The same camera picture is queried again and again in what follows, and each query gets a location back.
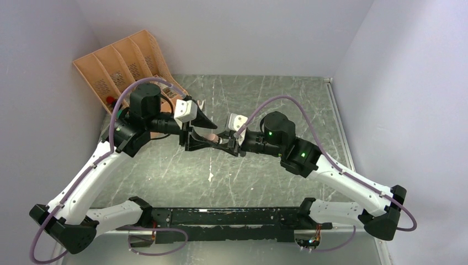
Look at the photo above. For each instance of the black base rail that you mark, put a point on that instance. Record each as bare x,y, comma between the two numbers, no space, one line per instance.
237,224

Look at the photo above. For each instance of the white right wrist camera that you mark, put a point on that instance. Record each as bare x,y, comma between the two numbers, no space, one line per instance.
235,121

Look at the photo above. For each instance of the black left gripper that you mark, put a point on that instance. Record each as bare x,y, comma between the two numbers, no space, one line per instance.
192,143

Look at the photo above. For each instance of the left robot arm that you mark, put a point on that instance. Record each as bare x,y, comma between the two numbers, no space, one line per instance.
68,218

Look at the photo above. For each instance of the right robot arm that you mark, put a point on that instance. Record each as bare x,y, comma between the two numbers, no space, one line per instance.
373,206

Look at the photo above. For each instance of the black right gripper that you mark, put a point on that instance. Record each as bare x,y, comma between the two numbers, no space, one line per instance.
234,147

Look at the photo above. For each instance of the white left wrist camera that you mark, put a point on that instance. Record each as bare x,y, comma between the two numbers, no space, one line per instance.
185,111

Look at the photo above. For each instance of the peach plastic file organizer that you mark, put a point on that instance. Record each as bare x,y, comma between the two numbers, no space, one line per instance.
111,69

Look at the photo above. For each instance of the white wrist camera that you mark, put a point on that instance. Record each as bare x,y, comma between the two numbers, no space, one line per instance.
235,121
185,111

